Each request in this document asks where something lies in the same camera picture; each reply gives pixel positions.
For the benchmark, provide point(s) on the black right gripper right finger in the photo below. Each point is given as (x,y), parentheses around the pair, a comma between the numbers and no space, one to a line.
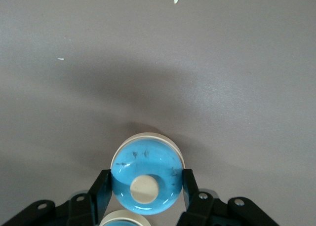
(191,186)

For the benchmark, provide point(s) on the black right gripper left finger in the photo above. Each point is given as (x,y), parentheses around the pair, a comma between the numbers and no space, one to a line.
(98,191)

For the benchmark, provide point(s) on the blue dome bell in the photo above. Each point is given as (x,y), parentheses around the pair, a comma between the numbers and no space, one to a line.
(123,218)
(148,161)

